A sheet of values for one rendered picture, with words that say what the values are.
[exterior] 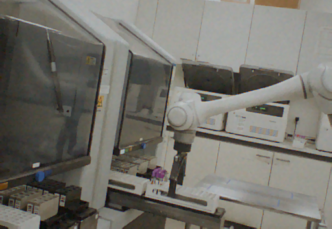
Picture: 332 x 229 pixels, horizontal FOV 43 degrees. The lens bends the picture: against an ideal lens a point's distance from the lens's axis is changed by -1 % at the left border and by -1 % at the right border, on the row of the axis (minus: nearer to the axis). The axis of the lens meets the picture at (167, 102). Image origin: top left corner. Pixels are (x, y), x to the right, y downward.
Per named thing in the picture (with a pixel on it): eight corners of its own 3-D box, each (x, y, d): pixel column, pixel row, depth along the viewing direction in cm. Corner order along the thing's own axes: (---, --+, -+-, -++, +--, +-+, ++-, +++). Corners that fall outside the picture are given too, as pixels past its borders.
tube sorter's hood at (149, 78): (17, 133, 192) (37, -5, 189) (81, 125, 250) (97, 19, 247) (118, 156, 177) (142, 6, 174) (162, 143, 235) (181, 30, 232)
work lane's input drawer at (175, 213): (67, 196, 185) (69, 176, 185) (82, 189, 198) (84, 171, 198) (228, 239, 164) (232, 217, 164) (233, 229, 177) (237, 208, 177)
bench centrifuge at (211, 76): (165, 121, 420) (176, 58, 416) (183, 119, 478) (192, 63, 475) (220, 132, 402) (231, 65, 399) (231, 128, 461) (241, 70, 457)
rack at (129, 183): (78, 182, 186) (80, 168, 185) (89, 178, 195) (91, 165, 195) (140, 198, 177) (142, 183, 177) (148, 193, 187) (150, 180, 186)
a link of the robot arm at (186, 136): (198, 130, 179) (196, 143, 180) (177, 126, 182) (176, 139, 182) (193, 131, 171) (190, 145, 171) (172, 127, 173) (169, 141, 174)
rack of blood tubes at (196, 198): (144, 197, 176) (146, 183, 176) (152, 192, 186) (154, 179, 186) (213, 215, 168) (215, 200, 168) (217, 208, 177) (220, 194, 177)
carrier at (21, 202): (35, 207, 140) (37, 189, 140) (40, 208, 140) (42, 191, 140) (12, 216, 129) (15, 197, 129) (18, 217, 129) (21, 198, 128)
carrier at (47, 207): (52, 212, 138) (54, 194, 138) (57, 213, 138) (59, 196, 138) (31, 222, 127) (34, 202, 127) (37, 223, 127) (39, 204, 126)
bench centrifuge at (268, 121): (224, 133, 402) (236, 61, 398) (233, 128, 461) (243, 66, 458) (283, 144, 386) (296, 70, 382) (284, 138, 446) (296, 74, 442)
